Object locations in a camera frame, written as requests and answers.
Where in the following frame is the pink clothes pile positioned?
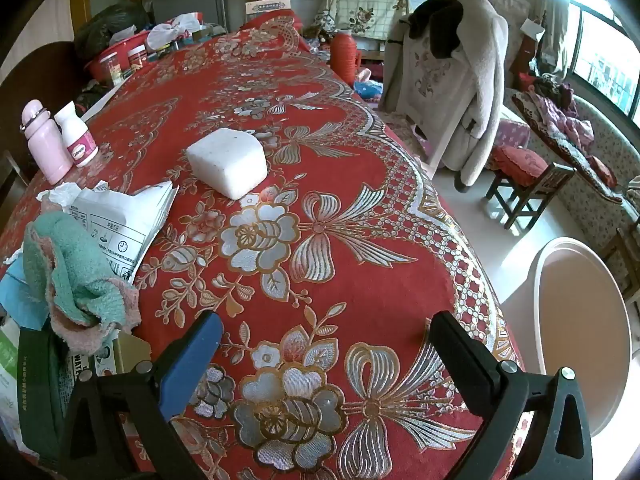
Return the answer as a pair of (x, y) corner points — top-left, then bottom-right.
(530, 75), (596, 148)

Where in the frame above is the white paper packet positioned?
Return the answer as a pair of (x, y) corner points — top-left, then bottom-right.
(70, 182), (179, 283)

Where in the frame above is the white foam block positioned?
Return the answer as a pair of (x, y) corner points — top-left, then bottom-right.
(185, 127), (267, 200)

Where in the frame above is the white chair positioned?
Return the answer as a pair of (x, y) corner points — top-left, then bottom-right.
(377, 10), (451, 168)

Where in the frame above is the red sofa pillow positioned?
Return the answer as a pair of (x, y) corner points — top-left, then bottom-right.
(585, 155), (618, 188)

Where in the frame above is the blue packet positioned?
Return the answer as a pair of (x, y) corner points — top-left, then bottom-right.
(0, 260), (51, 331)

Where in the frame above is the grey fleece jacket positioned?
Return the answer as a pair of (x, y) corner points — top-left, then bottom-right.
(377, 0), (510, 192)

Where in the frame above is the clear plastic jar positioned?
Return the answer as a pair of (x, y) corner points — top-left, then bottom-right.
(99, 52), (124, 87)
(127, 45), (149, 78)

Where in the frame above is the white plastic bag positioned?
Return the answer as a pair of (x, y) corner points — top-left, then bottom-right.
(150, 12), (203, 51)

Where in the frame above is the red floral tablecloth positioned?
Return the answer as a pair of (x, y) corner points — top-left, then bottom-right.
(0, 12), (526, 480)

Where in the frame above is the black plastic bag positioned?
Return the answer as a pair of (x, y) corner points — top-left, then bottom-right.
(74, 2), (151, 61)

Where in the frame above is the red seat cushion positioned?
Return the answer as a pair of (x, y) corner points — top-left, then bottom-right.
(487, 145), (549, 181)

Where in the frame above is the crumpled white tissue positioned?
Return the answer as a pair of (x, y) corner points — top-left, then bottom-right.
(40, 182), (108, 216)

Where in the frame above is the red plastic basin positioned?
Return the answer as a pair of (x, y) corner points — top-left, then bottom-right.
(84, 35), (151, 86)

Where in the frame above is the green white packet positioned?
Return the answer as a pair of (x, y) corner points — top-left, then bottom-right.
(0, 315), (66, 466)

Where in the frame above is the pink bottle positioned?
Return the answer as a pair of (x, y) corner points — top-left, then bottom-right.
(20, 100), (73, 186)

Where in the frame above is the green pink towel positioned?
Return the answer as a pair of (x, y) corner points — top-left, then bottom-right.
(22, 210), (142, 356)

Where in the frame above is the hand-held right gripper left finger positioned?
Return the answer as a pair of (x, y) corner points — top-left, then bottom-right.
(60, 310), (226, 480)

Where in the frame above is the small wooden stool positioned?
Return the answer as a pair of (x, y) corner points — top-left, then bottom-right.
(485, 162), (576, 231)

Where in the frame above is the cream floral cloth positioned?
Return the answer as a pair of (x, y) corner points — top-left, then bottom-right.
(314, 0), (411, 41)

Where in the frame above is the white pill bottle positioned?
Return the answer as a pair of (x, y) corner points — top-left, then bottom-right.
(54, 101), (99, 168)

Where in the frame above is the window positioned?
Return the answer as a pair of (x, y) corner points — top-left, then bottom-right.
(570, 0), (640, 116)

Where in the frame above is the pink floral covered table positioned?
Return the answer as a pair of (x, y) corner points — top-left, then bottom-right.
(495, 110), (531, 151)

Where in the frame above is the tan cardboard carton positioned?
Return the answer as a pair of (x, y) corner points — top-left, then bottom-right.
(60, 330), (153, 411)

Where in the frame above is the dark wooden chair back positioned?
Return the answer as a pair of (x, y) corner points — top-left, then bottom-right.
(0, 42), (86, 126)

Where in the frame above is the floral sofa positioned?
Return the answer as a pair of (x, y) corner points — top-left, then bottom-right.
(510, 87), (640, 221)

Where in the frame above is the beige plastic bucket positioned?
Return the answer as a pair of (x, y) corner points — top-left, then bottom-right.
(527, 236), (633, 438)

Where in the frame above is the cream curtain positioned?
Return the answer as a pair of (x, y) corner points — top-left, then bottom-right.
(542, 0), (571, 51)

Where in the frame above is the red thermos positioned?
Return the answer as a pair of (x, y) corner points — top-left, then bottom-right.
(329, 30), (362, 88)

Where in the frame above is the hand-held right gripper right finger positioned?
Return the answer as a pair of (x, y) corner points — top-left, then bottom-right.
(427, 310), (596, 480)

